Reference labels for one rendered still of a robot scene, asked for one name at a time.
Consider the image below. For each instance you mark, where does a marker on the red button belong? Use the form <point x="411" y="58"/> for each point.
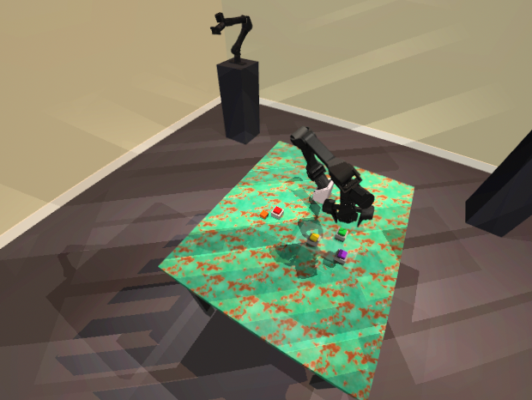
<point x="277" y="212"/>

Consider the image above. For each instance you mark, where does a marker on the purple button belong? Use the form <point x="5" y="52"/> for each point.
<point x="341" y="256"/>

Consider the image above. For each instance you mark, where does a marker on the green button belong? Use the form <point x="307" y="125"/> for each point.
<point x="341" y="234"/>

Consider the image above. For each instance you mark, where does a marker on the yellow button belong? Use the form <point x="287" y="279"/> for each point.
<point x="313" y="239"/>

